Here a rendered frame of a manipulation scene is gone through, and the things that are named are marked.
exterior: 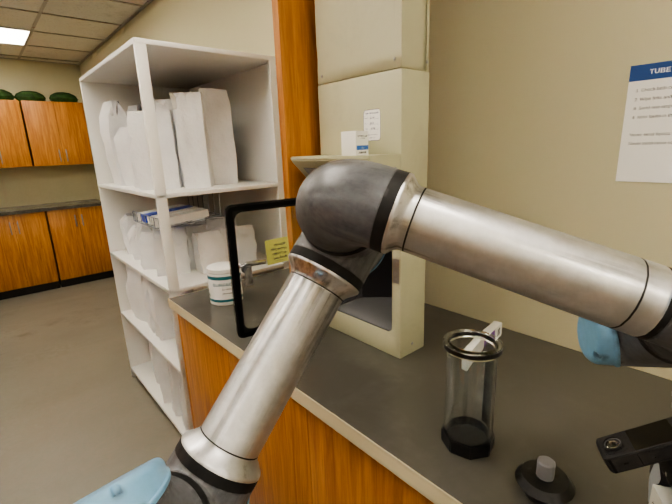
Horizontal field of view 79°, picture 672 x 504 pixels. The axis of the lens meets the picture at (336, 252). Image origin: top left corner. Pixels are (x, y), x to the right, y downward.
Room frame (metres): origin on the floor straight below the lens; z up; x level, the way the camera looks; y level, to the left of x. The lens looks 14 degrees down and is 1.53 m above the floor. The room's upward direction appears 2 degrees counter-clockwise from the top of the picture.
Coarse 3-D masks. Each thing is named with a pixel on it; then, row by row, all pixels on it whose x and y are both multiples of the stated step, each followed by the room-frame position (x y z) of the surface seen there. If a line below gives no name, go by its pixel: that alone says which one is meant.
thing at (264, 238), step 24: (240, 216) 1.12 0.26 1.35; (264, 216) 1.16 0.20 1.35; (288, 216) 1.20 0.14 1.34; (240, 240) 1.12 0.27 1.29; (264, 240) 1.16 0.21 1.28; (288, 240) 1.20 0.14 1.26; (240, 264) 1.12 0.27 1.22; (264, 264) 1.16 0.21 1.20; (288, 264) 1.20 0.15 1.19; (264, 288) 1.15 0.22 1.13; (264, 312) 1.15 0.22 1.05
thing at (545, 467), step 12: (540, 456) 0.58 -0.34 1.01; (528, 468) 0.59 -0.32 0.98; (540, 468) 0.57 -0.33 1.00; (552, 468) 0.56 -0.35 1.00; (516, 480) 0.58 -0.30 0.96; (528, 480) 0.56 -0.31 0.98; (540, 480) 0.56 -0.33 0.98; (552, 480) 0.56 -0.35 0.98; (564, 480) 0.56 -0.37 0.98; (528, 492) 0.55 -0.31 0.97; (540, 492) 0.54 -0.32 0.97; (552, 492) 0.54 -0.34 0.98; (564, 492) 0.54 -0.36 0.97
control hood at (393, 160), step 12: (300, 156) 1.19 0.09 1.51; (312, 156) 1.13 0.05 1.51; (324, 156) 1.10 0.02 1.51; (336, 156) 1.06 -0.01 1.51; (348, 156) 1.03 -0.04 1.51; (360, 156) 0.99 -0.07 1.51; (372, 156) 0.98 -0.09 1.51; (384, 156) 1.00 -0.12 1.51; (396, 156) 1.03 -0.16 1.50; (300, 168) 1.22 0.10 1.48
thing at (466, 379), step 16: (448, 336) 0.73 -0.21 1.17; (464, 336) 0.74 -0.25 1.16; (480, 336) 0.73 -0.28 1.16; (448, 352) 0.68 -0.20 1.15; (464, 352) 0.66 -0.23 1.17; (480, 352) 0.66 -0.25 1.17; (496, 352) 0.66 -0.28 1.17; (448, 368) 0.70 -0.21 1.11; (464, 368) 0.67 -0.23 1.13; (480, 368) 0.66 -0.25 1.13; (496, 368) 0.68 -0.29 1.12; (448, 384) 0.69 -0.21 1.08; (464, 384) 0.66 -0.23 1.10; (480, 384) 0.66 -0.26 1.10; (448, 400) 0.69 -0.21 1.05; (464, 400) 0.66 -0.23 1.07; (480, 400) 0.66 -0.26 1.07; (448, 416) 0.69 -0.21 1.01; (464, 416) 0.66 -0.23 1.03; (480, 416) 0.66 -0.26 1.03; (448, 432) 0.69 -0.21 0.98; (464, 432) 0.66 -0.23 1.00; (480, 432) 0.66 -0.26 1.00
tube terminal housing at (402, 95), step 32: (320, 96) 1.28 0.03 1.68; (352, 96) 1.17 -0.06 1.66; (384, 96) 1.09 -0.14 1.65; (416, 96) 1.08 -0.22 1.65; (320, 128) 1.28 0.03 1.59; (352, 128) 1.18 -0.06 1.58; (384, 128) 1.09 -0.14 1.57; (416, 128) 1.08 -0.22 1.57; (416, 160) 1.08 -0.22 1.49; (416, 288) 1.09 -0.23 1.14; (352, 320) 1.19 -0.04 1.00; (416, 320) 1.09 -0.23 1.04
